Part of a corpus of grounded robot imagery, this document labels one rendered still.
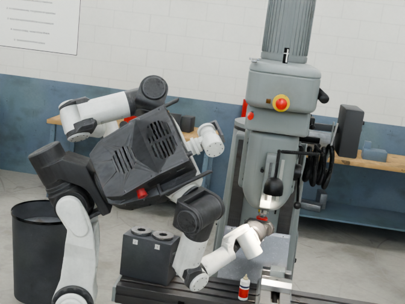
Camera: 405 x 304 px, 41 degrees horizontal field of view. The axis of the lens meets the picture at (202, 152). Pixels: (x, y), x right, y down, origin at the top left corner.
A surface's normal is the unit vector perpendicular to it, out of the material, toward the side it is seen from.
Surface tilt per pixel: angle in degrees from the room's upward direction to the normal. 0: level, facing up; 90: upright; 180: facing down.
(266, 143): 90
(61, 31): 90
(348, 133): 90
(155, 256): 90
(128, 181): 74
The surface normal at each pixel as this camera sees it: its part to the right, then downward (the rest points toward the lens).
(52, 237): 0.41, 0.30
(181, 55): -0.12, 0.20
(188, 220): -0.58, 0.27
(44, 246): 0.21, 0.29
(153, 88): 0.15, -0.27
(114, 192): -0.38, -0.13
